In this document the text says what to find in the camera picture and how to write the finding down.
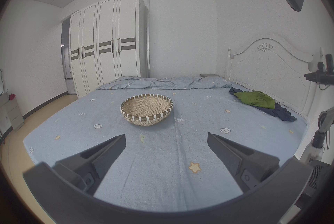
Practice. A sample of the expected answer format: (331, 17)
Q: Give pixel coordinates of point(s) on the white framed mirror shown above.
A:
(1, 82)

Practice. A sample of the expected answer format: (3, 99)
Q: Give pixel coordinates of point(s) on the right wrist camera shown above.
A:
(329, 61)

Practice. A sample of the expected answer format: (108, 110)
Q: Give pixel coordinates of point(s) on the small red object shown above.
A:
(11, 97)

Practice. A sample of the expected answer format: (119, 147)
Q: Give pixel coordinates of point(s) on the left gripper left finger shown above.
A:
(104, 157)

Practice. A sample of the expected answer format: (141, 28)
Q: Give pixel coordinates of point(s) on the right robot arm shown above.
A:
(326, 121)

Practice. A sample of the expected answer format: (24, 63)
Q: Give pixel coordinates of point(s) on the dark blue garment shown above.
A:
(283, 114)

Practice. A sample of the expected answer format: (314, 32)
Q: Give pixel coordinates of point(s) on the round woven basket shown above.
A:
(146, 109)

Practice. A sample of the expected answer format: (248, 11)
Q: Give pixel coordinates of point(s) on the green shorts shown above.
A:
(255, 100)

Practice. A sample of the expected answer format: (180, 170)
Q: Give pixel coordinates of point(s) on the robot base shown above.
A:
(317, 176)

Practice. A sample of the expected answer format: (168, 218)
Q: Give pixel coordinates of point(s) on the pale blue quilt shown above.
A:
(156, 83)

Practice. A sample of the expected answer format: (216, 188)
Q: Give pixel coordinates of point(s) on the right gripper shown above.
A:
(325, 78)

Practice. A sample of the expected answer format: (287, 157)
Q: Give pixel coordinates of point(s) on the white dressing table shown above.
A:
(13, 113)

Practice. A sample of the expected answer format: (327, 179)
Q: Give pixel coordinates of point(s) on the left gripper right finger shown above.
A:
(234, 157)

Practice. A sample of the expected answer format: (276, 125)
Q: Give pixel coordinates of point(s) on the white wardrobe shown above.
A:
(104, 35)

